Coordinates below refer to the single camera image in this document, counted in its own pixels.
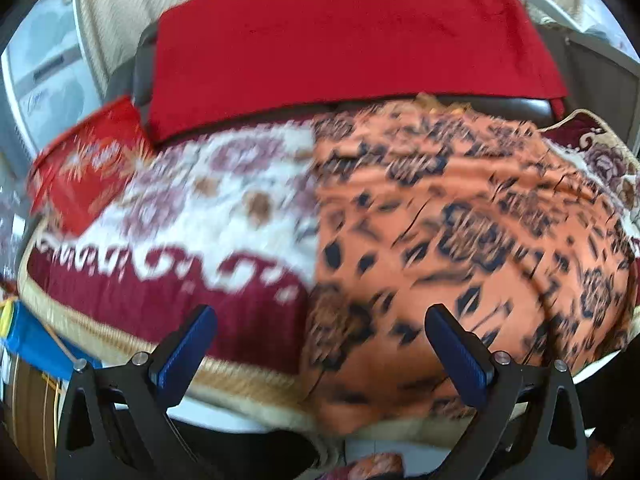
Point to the red gift box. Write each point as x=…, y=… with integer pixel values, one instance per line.
x=90, y=165

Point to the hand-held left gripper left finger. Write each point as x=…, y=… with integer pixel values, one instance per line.
x=185, y=355

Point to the white rack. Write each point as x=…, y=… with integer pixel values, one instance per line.
x=575, y=20

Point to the blue yellow toy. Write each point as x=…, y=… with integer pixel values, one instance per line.
x=35, y=335

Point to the white standing air conditioner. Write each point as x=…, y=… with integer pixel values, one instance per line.
x=45, y=75

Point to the orange patterned garment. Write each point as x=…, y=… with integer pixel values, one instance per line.
x=450, y=220

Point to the floral maroon white blanket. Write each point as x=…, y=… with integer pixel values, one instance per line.
x=200, y=220

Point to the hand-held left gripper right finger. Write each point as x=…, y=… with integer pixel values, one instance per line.
x=457, y=355

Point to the brown wooden panel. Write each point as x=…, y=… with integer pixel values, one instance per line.
x=595, y=85

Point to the dark leather sofa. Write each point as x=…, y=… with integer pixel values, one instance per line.
x=142, y=65

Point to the red cloth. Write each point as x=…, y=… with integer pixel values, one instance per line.
x=340, y=45

